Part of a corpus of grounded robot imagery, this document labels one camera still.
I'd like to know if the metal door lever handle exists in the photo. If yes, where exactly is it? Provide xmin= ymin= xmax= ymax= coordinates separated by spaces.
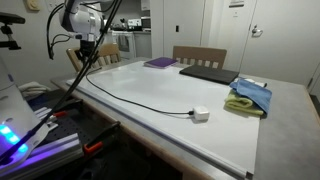
xmin=251 ymin=24 xmax=264 ymax=37

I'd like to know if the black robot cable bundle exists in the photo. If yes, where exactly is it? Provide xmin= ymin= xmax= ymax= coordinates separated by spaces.
xmin=0 ymin=0 xmax=123 ymax=164

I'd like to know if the white charger block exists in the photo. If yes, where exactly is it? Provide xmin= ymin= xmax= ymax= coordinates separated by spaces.
xmin=193 ymin=105 xmax=211 ymax=122

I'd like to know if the white bundled cable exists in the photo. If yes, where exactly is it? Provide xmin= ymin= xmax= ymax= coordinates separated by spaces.
xmin=18 ymin=81 xmax=51 ymax=100

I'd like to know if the white door with lever handle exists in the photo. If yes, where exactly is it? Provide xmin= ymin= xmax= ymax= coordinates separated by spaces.
xmin=239 ymin=0 xmax=320 ymax=87

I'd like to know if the black laptop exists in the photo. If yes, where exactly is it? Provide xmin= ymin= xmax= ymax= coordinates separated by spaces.
xmin=178 ymin=64 xmax=240 ymax=86

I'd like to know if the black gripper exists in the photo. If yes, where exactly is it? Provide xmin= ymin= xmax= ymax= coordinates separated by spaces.
xmin=79 ymin=39 xmax=98 ymax=70

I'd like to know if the wooden chair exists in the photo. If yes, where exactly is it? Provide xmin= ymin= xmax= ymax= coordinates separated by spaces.
xmin=65 ymin=43 xmax=122 ymax=73
xmin=172 ymin=45 xmax=228 ymax=70

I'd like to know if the large whiteboard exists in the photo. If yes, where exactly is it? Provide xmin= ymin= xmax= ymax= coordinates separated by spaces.
xmin=65 ymin=59 xmax=262 ymax=180

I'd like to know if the white kitchen stove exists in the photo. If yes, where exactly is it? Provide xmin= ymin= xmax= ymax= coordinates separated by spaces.
xmin=111 ymin=30 xmax=137 ymax=61

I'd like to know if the grey hanging towel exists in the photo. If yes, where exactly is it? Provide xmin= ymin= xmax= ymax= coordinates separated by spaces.
xmin=118 ymin=34 xmax=130 ymax=51

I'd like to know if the black camera on mount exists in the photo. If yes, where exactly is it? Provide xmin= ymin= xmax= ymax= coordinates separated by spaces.
xmin=0 ymin=12 xmax=26 ymax=51

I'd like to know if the blue cloth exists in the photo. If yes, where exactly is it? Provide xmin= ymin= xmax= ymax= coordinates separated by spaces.
xmin=229 ymin=78 xmax=273 ymax=115

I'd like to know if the orange handled bar clamp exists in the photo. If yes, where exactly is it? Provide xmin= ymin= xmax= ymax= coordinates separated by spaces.
xmin=49 ymin=99 xmax=84 ymax=119
xmin=83 ymin=121 xmax=122 ymax=155

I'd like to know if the small white object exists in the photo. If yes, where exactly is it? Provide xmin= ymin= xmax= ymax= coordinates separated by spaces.
xmin=238 ymin=77 xmax=268 ymax=88

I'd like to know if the aluminium extrusion rail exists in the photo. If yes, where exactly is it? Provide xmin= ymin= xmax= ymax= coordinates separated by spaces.
xmin=0 ymin=133 xmax=84 ymax=179

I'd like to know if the beige wall thermostat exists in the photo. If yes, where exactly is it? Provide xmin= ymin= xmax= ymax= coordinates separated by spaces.
xmin=26 ymin=0 xmax=41 ymax=12

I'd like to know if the black usb cable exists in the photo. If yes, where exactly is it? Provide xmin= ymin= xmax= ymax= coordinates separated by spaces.
xmin=85 ymin=67 xmax=195 ymax=116

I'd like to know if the purple notebook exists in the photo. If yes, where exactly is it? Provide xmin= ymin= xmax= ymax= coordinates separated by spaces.
xmin=143 ymin=56 xmax=179 ymax=70

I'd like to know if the white robot base blue light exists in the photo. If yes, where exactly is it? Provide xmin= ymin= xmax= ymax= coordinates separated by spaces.
xmin=0 ymin=54 xmax=51 ymax=168

